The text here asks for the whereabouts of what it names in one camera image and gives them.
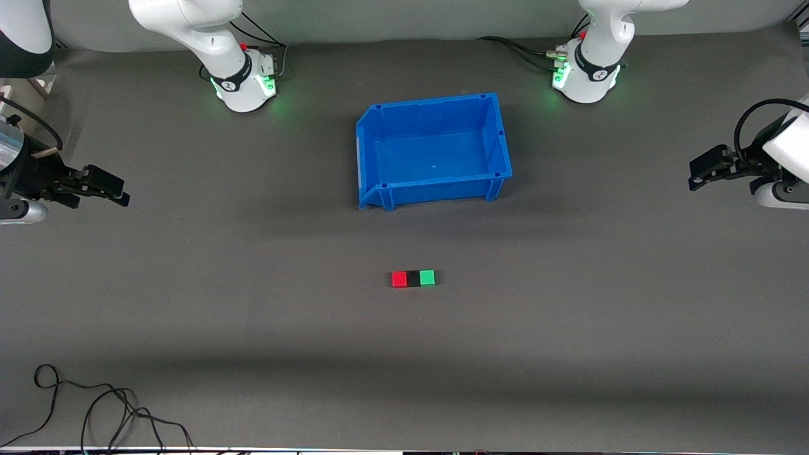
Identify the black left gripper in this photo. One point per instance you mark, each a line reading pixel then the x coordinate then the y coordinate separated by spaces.
pixel 750 165

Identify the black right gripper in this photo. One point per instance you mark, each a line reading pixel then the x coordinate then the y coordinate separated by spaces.
pixel 31 172

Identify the small green cube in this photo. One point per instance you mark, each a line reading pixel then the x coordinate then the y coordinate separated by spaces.
pixel 428 278

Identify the small red cube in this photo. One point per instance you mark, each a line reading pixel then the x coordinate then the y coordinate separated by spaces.
pixel 399 279

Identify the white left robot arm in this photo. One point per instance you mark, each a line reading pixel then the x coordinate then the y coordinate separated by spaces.
pixel 600 69

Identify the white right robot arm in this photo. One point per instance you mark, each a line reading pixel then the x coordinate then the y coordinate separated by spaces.
pixel 215 38

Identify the small black cube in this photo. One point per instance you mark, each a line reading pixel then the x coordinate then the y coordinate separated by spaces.
pixel 414 279

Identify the blue plastic storage bin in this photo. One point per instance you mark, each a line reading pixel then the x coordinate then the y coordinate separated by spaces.
pixel 436 155

